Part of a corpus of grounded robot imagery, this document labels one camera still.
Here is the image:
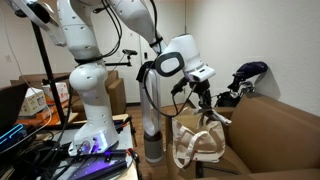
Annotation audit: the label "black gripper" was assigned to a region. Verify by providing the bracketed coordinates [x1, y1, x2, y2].
[190, 79, 215, 116]

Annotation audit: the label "black golf bag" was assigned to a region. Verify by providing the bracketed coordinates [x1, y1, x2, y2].
[213, 90, 240, 108]

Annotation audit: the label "cream canvas tote bag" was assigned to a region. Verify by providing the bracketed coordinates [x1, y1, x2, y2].
[171, 106, 227, 169]

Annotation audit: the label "purple golf bag hood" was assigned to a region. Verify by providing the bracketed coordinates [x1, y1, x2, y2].
[232, 61, 269, 92]

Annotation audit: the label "brown sofa with armrest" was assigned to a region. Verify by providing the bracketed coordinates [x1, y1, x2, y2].
[165, 94, 320, 180]

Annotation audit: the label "silver golf club heads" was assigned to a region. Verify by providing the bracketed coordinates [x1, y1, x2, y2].
[229, 80, 256, 100]

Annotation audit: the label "white bladeless tower fan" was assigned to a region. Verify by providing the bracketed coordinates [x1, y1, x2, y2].
[138, 68, 165, 164]

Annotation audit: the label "black cap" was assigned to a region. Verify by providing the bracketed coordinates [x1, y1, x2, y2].
[135, 60, 158, 84]

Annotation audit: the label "robot mounting table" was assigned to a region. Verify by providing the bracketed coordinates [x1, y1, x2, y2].
[33, 113, 139, 180]

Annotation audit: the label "cardboard boxes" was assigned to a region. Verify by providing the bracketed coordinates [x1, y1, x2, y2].
[9, 69, 128, 117]

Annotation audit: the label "white door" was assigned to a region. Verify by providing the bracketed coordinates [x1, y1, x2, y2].
[136, 0, 186, 108]

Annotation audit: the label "black panel purple light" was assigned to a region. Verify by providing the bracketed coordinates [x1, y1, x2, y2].
[59, 149, 133, 180]

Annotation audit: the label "white box red print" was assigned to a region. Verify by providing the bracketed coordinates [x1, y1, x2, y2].
[41, 81, 71, 105]

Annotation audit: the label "black tripod pole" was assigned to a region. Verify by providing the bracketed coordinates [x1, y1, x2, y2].
[29, 21, 68, 127]

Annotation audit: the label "orange flat box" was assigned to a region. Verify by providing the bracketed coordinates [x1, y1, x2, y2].
[16, 105, 73, 127]

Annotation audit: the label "white cardboard box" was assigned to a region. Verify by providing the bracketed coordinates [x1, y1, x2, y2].
[18, 87, 48, 117]

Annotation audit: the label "black laptop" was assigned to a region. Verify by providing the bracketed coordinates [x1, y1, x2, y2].
[0, 82, 30, 134]

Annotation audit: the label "black box blue light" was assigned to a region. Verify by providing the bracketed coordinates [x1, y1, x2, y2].
[0, 123, 27, 147]

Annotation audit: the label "black clamp red handle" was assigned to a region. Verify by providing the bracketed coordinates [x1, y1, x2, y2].
[126, 148, 143, 180]

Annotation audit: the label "small black camera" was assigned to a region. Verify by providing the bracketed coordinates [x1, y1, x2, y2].
[121, 48, 138, 57]

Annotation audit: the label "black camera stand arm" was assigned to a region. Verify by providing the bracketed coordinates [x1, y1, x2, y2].
[104, 54, 133, 68]

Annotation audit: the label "white tripod mounted bracket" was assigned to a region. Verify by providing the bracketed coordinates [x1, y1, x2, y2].
[8, 0, 66, 47]

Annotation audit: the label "black cable tangle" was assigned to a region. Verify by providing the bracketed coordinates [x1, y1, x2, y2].
[0, 139, 78, 180]

